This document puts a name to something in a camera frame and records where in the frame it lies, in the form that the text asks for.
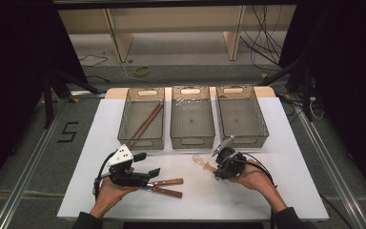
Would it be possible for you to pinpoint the thin black floor cable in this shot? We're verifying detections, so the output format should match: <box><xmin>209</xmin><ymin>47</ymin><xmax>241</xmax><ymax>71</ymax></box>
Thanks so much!
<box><xmin>78</xmin><ymin>53</ymin><xmax>109</xmax><ymax>69</ymax></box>

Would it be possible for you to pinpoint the clear spoon with wooden handle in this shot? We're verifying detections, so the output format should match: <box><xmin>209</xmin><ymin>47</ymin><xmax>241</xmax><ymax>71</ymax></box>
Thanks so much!
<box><xmin>192</xmin><ymin>154</ymin><xmax>220</xmax><ymax>173</ymax></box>

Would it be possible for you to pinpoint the transparent grey plastic bin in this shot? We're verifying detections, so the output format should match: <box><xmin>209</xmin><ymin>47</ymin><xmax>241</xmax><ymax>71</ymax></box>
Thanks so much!
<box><xmin>117</xmin><ymin>87</ymin><xmax>166</xmax><ymax>152</ymax></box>
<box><xmin>170</xmin><ymin>85</ymin><xmax>216</xmax><ymax>150</ymax></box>
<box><xmin>214</xmin><ymin>85</ymin><xmax>270</xmax><ymax>149</ymax></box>

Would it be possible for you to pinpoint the black metal stand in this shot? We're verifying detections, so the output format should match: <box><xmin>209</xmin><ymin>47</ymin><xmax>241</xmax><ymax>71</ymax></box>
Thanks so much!
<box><xmin>42</xmin><ymin>67</ymin><xmax>102</xmax><ymax>129</ymax></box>
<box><xmin>257</xmin><ymin>56</ymin><xmax>316</xmax><ymax>122</ymax></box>

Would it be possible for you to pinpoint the black curtain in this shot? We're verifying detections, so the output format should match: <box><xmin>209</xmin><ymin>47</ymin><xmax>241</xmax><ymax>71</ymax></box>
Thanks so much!
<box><xmin>278</xmin><ymin>0</ymin><xmax>366</xmax><ymax>206</ymax></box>
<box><xmin>0</xmin><ymin>0</ymin><xmax>89</xmax><ymax>199</ymax></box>

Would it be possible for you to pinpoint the person's left hand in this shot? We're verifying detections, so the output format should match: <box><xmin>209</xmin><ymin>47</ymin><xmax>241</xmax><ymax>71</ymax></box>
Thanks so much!
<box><xmin>94</xmin><ymin>167</ymin><xmax>141</xmax><ymax>219</ymax></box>

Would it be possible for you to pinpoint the left hand-held gripper black cable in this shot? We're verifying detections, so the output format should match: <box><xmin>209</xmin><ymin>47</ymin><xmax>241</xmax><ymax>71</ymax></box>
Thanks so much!
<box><xmin>92</xmin><ymin>151</ymin><xmax>117</xmax><ymax>199</ymax></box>

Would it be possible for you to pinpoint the white floor cable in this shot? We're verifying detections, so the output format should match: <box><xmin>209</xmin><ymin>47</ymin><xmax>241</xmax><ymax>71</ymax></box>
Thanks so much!
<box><xmin>118</xmin><ymin>59</ymin><xmax>173</xmax><ymax>86</ymax></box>

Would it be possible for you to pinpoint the bundle of black cables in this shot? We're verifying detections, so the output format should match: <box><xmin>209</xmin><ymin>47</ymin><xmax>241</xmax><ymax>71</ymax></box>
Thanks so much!
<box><xmin>239</xmin><ymin>4</ymin><xmax>284</xmax><ymax>73</ymax></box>

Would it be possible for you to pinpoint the white table sheet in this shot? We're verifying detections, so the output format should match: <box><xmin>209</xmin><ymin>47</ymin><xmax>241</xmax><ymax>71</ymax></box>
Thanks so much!
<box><xmin>56</xmin><ymin>87</ymin><xmax>330</xmax><ymax>222</ymax></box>

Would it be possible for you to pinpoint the hand-held gripper black cable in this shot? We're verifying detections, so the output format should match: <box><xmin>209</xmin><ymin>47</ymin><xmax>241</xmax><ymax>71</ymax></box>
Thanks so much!
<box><xmin>243</xmin><ymin>152</ymin><xmax>278</xmax><ymax>189</ymax></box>
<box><xmin>92</xmin><ymin>151</ymin><xmax>117</xmax><ymax>199</ymax></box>

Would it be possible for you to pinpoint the yellow tape roll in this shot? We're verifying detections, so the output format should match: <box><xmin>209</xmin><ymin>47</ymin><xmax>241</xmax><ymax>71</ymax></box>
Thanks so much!
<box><xmin>132</xmin><ymin>65</ymin><xmax>152</xmax><ymax>77</ymax></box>

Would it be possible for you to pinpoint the fork with wooden handle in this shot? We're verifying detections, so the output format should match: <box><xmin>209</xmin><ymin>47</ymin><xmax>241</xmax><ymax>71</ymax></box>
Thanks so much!
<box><xmin>146</xmin><ymin>177</ymin><xmax>184</xmax><ymax>188</ymax></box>

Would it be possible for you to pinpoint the right hand-held gripper black cable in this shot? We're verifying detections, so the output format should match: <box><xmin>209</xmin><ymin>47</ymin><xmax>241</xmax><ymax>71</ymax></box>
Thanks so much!
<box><xmin>243</xmin><ymin>152</ymin><xmax>278</xmax><ymax>189</ymax></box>

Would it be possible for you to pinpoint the light wooden desk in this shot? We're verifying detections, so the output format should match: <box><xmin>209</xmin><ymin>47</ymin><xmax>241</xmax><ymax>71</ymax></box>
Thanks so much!
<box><xmin>57</xmin><ymin>4</ymin><xmax>297</xmax><ymax>63</ymax></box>

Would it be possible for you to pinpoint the aluminium floor rail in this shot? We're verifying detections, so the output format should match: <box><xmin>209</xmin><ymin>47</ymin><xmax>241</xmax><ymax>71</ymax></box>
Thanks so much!
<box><xmin>0</xmin><ymin>98</ymin><xmax>69</xmax><ymax>229</ymax></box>
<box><xmin>294</xmin><ymin>97</ymin><xmax>366</xmax><ymax>229</ymax></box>

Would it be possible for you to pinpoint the person's right hand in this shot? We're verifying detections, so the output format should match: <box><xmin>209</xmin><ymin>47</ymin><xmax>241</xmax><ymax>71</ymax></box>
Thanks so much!
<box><xmin>229</xmin><ymin>158</ymin><xmax>276</xmax><ymax>193</ymax></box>

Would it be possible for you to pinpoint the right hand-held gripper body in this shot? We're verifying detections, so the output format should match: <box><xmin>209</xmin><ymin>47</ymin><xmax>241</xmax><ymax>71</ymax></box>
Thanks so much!
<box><xmin>211</xmin><ymin>135</ymin><xmax>248</xmax><ymax>181</ymax></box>

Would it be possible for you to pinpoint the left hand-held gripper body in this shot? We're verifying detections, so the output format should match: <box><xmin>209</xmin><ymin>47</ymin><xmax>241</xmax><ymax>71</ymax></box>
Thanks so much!
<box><xmin>107</xmin><ymin>143</ymin><xmax>151</xmax><ymax>188</ymax></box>

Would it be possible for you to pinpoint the knife with wooden handle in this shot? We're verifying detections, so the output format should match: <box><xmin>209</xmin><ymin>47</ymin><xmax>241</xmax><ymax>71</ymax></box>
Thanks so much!
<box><xmin>141</xmin><ymin>185</ymin><xmax>184</xmax><ymax>199</ymax></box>

